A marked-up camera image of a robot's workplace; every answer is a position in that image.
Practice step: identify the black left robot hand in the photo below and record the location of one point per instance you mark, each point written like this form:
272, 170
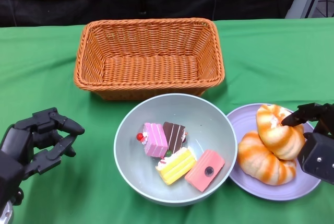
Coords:
18, 143

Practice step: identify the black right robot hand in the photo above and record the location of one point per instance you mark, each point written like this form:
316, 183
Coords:
318, 156

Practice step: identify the oval orange striped bread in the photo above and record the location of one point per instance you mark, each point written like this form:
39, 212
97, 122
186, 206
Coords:
261, 164

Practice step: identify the grey-green round bowl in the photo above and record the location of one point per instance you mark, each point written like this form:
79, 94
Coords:
182, 109

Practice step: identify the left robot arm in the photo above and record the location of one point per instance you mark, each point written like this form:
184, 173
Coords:
7, 182

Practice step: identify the lavender round plate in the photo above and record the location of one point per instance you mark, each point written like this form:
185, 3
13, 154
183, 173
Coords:
274, 190

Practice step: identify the pink cake slice black dot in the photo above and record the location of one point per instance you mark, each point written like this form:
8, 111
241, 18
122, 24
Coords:
206, 169

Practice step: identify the pink cake with red cherry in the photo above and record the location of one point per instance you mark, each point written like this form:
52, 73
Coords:
155, 140

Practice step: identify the yellow layered cake slice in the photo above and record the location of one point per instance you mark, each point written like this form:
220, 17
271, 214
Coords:
174, 166

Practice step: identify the brown chocolate cake piece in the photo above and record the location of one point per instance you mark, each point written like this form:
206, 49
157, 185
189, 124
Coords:
174, 135

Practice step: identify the orange wicker basket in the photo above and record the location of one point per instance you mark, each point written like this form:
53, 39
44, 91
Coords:
151, 72

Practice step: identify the green tablecloth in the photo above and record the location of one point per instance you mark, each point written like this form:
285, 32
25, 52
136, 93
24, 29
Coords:
78, 91

